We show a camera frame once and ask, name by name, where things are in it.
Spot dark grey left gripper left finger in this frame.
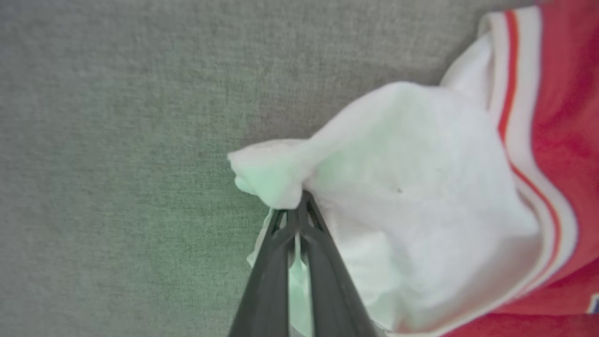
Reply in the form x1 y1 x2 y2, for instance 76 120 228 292
228 208 301 337

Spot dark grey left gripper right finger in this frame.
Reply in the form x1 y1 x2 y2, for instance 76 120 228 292
296 189 380 337

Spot red and white basketball jersey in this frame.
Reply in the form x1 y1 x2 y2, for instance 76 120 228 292
227 0 599 337

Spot grey fabric sofa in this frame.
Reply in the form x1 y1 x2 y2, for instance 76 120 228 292
0 0 546 337

